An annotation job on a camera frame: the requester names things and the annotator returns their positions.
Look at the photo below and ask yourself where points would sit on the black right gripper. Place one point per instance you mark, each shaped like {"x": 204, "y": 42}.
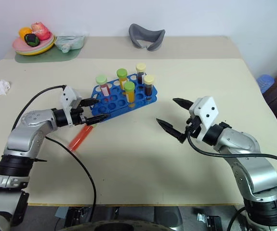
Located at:
{"x": 194, "y": 125}

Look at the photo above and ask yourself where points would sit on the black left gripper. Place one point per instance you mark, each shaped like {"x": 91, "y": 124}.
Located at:
{"x": 78, "y": 116}

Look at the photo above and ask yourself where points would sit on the dark liquid tube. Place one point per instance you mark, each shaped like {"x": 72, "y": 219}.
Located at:
{"x": 141, "y": 67}
{"x": 149, "y": 79}

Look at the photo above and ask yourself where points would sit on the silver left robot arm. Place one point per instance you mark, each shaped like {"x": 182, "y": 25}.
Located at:
{"x": 32, "y": 120}

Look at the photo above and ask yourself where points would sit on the blue test tube rack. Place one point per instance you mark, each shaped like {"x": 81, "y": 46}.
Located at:
{"x": 154, "y": 94}

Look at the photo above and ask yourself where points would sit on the orange liquid tube, green cap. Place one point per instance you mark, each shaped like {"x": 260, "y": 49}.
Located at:
{"x": 79, "y": 139}

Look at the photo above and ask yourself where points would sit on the red liquid tube, light-green cap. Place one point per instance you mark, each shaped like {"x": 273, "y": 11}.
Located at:
{"x": 101, "y": 79}

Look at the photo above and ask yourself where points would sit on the green placemat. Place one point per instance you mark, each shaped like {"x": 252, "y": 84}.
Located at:
{"x": 61, "y": 55}

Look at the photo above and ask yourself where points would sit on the pale green plastic bag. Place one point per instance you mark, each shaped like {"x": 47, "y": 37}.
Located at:
{"x": 73, "y": 41}

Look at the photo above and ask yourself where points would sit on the black zip tie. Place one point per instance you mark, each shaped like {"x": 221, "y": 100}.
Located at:
{"x": 39, "y": 160}

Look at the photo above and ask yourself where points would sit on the yellow plate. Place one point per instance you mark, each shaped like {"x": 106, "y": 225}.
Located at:
{"x": 44, "y": 51}

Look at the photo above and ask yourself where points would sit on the pale green plate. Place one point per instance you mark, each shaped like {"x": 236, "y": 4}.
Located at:
{"x": 26, "y": 53}

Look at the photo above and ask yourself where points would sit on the grey foam face pad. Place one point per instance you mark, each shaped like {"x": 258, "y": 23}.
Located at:
{"x": 143, "y": 33}

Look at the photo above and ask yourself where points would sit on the crumpled white tissue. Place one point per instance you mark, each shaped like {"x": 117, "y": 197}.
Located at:
{"x": 3, "y": 87}

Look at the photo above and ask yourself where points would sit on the black and green toy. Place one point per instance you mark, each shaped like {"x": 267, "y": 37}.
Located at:
{"x": 31, "y": 39}

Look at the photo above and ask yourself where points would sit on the pink toy peach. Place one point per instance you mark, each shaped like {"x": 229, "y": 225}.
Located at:
{"x": 40, "y": 31}

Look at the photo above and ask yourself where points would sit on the blue ribbed plastic object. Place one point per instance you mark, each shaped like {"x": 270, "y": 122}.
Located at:
{"x": 266, "y": 81}

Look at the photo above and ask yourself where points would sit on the pink plate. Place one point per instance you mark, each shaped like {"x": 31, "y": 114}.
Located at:
{"x": 20, "y": 45}

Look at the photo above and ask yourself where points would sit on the silver rounded housing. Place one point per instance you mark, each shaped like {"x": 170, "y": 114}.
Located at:
{"x": 167, "y": 215}

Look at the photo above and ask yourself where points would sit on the orange toy fruit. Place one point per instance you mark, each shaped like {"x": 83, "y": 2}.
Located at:
{"x": 24, "y": 32}

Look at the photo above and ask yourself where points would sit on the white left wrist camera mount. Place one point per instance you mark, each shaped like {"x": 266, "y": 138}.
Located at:
{"x": 68, "y": 96}

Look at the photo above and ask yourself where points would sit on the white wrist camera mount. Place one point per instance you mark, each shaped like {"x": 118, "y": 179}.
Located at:
{"x": 207, "y": 108}
{"x": 68, "y": 96}

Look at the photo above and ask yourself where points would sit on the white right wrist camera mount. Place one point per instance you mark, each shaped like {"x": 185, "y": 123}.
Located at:
{"x": 207, "y": 108}

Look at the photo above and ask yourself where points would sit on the black metal bracket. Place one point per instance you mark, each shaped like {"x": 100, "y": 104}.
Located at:
{"x": 76, "y": 216}
{"x": 210, "y": 220}

